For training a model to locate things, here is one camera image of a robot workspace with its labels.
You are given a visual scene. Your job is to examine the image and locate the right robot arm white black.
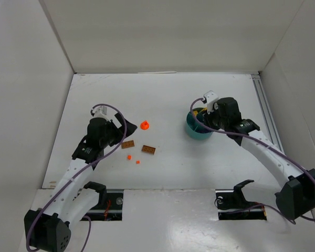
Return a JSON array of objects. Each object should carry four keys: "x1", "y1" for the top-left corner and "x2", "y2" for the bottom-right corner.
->
[{"x1": 201, "y1": 92, "x2": 315, "y2": 220}]

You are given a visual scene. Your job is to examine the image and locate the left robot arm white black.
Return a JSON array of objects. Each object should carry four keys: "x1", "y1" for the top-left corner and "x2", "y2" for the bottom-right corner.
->
[{"x1": 24, "y1": 112, "x2": 137, "y2": 251}]

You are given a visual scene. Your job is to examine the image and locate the brown lego plate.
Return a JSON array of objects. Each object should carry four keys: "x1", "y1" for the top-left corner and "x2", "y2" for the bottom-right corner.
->
[
  {"x1": 121, "y1": 140, "x2": 135, "y2": 149},
  {"x1": 141, "y1": 145, "x2": 156, "y2": 155}
]

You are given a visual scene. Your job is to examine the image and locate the orange cone lego piece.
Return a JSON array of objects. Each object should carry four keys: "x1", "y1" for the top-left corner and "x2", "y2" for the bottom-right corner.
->
[{"x1": 140, "y1": 120, "x2": 150, "y2": 130}]

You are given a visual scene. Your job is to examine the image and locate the teal round divided container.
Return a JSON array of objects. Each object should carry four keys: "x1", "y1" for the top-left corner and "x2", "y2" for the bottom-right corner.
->
[{"x1": 185, "y1": 107, "x2": 213, "y2": 140}]

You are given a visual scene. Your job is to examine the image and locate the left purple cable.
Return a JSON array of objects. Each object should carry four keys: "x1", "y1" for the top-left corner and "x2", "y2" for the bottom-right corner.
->
[{"x1": 25, "y1": 103, "x2": 128, "y2": 252}]

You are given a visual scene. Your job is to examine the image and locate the purple cable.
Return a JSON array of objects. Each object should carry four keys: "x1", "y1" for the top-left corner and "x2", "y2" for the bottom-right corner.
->
[
  {"x1": 25, "y1": 103, "x2": 128, "y2": 252},
  {"x1": 190, "y1": 97, "x2": 315, "y2": 225}
]

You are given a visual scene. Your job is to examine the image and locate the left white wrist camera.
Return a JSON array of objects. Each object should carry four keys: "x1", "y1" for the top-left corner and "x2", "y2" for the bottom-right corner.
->
[{"x1": 89, "y1": 106, "x2": 115, "y2": 127}]

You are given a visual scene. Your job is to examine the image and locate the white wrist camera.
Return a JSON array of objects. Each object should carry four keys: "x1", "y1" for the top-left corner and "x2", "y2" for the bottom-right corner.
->
[
  {"x1": 203, "y1": 90, "x2": 219, "y2": 114},
  {"x1": 89, "y1": 106, "x2": 115, "y2": 127}
]

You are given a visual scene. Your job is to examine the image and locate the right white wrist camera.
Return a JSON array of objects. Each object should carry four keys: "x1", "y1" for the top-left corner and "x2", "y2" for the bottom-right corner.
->
[{"x1": 203, "y1": 90, "x2": 219, "y2": 114}]

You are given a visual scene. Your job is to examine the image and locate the aluminium rail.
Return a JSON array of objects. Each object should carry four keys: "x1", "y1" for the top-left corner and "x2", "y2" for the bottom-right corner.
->
[{"x1": 251, "y1": 74, "x2": 283, "y2": 151}]

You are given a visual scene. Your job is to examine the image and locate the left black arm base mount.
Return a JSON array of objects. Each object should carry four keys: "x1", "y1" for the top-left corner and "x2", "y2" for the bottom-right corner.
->
[{"x1": 84, "y1": 182, "x2": 124, "y2": 222}]

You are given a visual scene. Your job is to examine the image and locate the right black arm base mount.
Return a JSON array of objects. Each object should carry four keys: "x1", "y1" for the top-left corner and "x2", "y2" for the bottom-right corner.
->
[{"x1": 214, "y1": 180, "x2": 267, "y2": 221}]

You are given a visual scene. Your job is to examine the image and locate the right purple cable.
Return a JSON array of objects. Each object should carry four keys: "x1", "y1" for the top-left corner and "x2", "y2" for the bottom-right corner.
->
[{"x1": 190, "y1": 97, "x2": 315, "y2": 225}]

